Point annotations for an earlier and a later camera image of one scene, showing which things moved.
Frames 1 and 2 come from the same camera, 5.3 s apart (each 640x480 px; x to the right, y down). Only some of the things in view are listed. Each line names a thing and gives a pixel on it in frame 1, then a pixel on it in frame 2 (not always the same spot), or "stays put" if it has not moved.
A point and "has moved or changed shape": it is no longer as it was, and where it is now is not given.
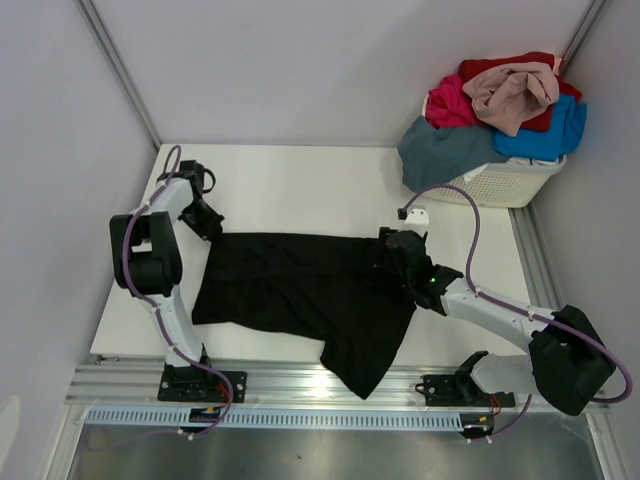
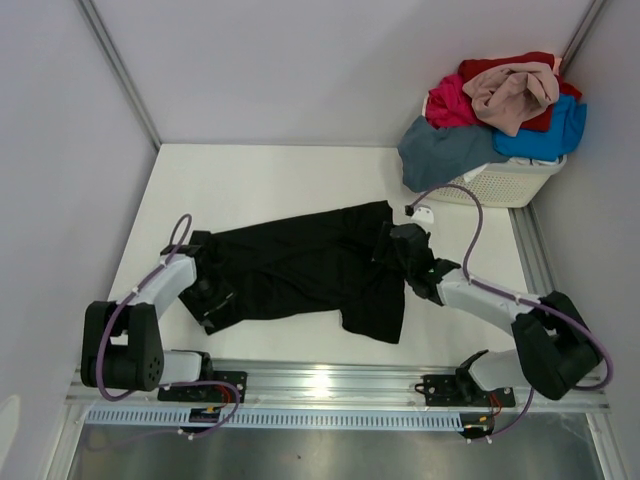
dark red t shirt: [472, 69] stays put
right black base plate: [445, 390] stays put
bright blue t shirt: [562, 137] stays put
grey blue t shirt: [433, 156] stays put
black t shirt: [339, 291] has moved or changed shape
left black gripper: [210, 229] to [224, 295]
